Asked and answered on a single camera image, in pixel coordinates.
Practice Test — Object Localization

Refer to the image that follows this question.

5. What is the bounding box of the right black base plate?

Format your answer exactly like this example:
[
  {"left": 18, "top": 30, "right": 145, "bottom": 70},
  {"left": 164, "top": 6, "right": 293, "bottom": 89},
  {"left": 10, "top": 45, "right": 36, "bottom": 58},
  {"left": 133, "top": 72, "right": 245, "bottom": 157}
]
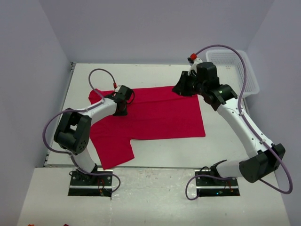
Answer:
[{"left": 195, "top": 168, "right": 240, "bottom": 197}]

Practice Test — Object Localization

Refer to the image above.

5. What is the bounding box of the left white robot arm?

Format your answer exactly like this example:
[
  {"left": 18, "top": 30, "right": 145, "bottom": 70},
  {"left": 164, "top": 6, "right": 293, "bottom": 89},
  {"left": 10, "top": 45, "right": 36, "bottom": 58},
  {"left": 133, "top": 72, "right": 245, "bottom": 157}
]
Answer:
[{"left": 54, "top": 85, "right": 135, "bottom": 176}]

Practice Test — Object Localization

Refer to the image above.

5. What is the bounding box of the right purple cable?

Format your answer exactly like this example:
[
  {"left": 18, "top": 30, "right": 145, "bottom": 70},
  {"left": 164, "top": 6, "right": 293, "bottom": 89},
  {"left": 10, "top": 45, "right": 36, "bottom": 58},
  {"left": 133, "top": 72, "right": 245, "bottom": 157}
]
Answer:
[{"left": 185, "top": 44, "right": 293, "bottom": 200}]

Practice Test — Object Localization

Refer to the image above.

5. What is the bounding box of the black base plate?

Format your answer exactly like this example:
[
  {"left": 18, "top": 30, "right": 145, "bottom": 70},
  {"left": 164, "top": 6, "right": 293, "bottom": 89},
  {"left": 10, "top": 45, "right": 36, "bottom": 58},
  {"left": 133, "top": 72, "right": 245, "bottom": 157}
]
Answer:
[
  {"left": 68, "top": 170, "right": 112, "bottom": 198},
  {"left": 195, "top": 168, "right": 240, "bottom": 197}
]

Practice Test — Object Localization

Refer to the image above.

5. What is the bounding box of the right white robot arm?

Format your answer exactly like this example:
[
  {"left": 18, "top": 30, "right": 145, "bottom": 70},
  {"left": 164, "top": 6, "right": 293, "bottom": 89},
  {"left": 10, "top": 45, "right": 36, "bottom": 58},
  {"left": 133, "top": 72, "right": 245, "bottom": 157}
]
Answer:
[{"left": 172, "top": 62, "right": 285, "bottom": 183}]

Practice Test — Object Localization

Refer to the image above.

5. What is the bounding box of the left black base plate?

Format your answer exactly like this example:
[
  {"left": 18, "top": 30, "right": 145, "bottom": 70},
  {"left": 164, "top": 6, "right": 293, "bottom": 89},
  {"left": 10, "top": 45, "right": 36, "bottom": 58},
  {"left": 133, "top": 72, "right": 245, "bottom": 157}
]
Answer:
[{"left": 68, "top": 170, "right": 112, "bottom": 198}]

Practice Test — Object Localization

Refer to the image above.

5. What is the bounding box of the red t shirt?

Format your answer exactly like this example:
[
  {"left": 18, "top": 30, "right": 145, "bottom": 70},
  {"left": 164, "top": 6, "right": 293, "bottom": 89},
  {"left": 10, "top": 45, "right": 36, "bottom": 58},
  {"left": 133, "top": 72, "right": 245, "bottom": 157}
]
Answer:
[{"left": 90, "top": 86, "right": 206, "bottom": 170}]

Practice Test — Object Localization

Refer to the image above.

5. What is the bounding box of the white plastic basket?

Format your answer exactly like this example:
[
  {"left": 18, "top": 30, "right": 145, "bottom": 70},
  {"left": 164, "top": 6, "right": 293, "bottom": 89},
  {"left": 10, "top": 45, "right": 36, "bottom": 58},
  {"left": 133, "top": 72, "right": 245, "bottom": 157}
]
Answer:
[{"left": 206, "top": 49, "right": 260, "bottom": 98}]

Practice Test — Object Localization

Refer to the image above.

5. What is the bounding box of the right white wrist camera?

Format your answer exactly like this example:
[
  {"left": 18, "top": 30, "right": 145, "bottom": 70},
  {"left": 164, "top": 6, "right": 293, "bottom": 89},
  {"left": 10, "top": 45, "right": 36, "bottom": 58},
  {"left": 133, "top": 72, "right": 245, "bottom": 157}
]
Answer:
[{"left": 188, "top": 53, "right": 203, "bottom": 74}]

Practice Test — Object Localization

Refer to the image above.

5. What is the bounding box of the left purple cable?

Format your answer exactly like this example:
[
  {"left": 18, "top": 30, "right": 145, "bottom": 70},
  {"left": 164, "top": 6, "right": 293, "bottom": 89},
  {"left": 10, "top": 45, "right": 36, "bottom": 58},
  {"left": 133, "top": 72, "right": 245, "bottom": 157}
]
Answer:
[{"left": 42, "top": 68, "right": 121, "bottom": 195}]

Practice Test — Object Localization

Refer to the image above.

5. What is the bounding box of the purple cable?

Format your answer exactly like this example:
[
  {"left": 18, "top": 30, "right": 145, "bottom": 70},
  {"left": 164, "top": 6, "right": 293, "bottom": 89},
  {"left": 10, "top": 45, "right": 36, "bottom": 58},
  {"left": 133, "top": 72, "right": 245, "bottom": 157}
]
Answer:
[
  {"left": 185, "top": 44, "right": 293, "bottom": 200},
  {"left": 42, "top": 68, "right": 121, "bottom": 195}
]

